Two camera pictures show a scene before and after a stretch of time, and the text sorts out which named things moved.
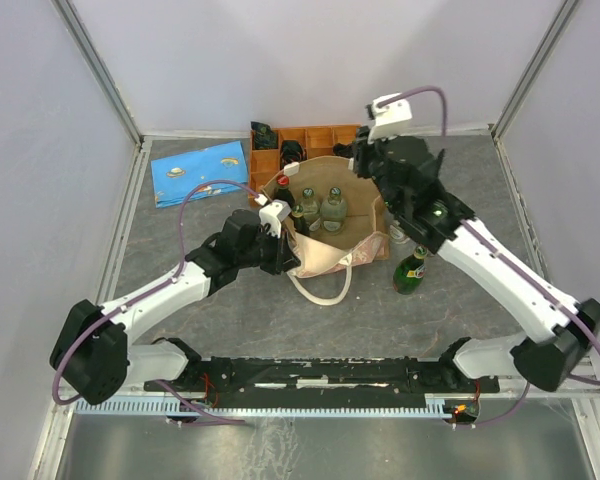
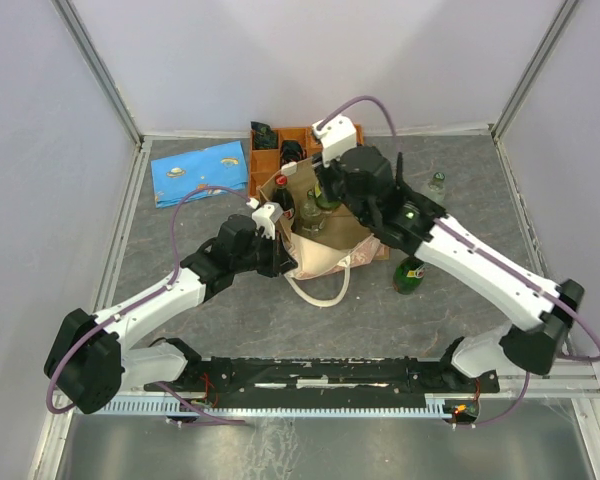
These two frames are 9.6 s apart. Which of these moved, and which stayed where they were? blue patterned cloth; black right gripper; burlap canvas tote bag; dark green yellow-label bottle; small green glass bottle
Moved: small green glass bottle; black right gripper
Stayed: blue patterned cloth; burlap canvas tote bag; dark green yellow-label bottle
